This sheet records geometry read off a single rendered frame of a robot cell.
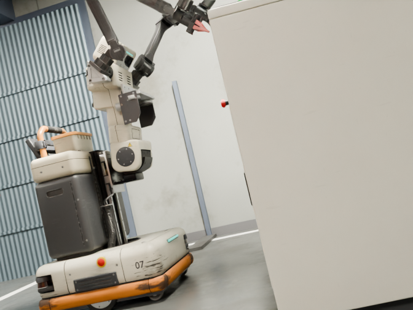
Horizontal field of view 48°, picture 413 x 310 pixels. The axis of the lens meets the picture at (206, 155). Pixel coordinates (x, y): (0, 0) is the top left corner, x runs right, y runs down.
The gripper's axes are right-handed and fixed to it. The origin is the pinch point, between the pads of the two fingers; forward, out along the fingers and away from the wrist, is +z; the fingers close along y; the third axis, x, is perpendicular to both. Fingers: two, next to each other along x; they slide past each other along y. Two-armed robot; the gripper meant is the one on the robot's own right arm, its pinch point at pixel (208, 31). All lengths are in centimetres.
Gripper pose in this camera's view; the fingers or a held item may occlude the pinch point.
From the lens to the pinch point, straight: 234.4
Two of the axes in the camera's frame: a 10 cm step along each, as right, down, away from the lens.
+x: 3.5, -0.2, 9.4
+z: 8.1, 5.0, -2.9
